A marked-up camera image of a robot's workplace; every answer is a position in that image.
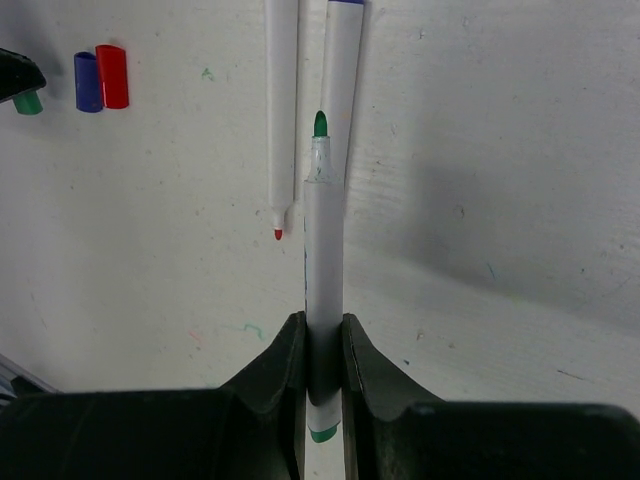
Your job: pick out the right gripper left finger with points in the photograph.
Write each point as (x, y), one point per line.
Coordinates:
(251, 427)

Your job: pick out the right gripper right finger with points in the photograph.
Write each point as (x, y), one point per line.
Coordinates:
(393, 428)

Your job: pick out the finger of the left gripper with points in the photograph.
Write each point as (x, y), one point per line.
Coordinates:
(18, 75)

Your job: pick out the green pen cap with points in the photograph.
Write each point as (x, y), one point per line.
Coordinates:
(28, 103)

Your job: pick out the blue pen cap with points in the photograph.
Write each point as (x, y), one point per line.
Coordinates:
(87, 83)

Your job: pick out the red pen cap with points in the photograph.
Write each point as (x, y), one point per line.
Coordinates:
(113, 78)

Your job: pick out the red marker pen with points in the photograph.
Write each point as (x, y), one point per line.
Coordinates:
(281, 42)

